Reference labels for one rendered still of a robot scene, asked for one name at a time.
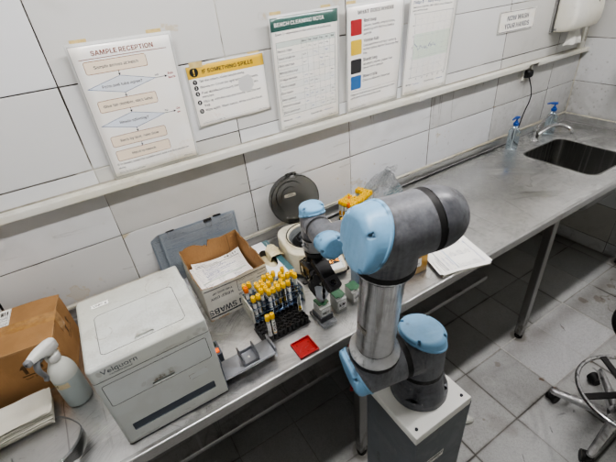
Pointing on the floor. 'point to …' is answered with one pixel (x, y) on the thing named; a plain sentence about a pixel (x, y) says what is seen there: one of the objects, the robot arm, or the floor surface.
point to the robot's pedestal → (440, 446)
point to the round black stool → (594, 402)
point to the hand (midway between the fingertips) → (323, 300)
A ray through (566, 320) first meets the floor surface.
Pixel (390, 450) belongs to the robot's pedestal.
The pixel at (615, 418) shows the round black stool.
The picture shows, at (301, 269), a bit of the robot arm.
